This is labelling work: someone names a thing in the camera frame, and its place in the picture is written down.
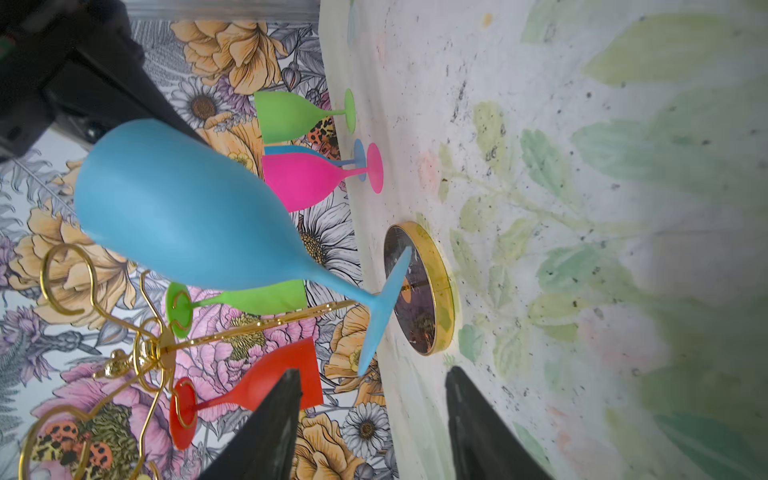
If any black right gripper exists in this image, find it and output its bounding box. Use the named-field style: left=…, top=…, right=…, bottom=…
left=1, top=1, right=196, bottom=161

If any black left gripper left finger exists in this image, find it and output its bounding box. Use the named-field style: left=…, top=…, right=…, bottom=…
left=199, top=370, right=302, bottom=480

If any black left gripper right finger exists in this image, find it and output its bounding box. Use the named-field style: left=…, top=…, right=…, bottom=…
left=445, top=366, right=550, bottom=479

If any red wine glass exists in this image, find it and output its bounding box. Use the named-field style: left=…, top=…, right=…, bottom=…
left=169, top=338, right=323, bottom=450

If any green wine glass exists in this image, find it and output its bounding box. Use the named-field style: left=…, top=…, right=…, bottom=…
left=166, top=280, right=307, bottom=339
left=253, top=89, right=357, bottom=144

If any pink wine glass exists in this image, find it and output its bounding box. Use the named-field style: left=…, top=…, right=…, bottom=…
left=261, top=143, right=384, bottom=212

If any gold wire wine glass rack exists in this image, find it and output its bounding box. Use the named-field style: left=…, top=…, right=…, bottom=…
left=1, top=211, right=397, bottom=479

